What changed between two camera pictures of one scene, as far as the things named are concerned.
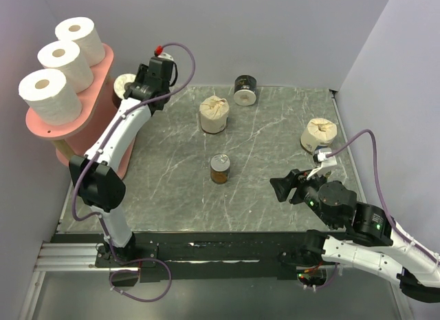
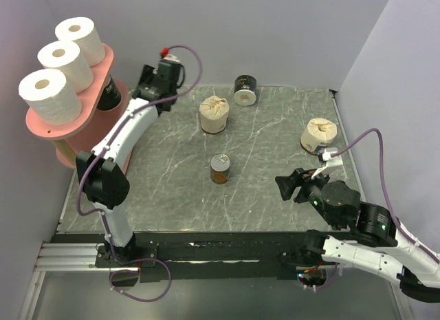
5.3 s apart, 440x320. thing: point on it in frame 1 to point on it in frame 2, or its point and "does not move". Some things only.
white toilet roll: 82,32 does not move
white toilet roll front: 66,56 does not move
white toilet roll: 48,95 does not move
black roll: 118,88 to 110,98
